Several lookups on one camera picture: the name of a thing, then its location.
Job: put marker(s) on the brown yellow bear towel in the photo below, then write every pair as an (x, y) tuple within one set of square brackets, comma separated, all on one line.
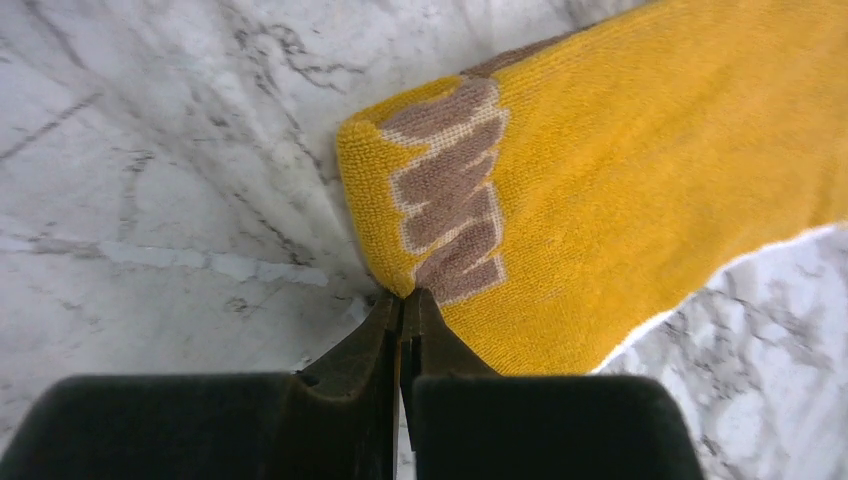
[(556, 197)]

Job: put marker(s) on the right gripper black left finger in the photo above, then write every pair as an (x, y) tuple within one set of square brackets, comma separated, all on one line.
[(335, 419)]

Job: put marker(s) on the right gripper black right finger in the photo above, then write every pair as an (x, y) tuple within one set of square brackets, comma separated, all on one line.
[(468, 422)]

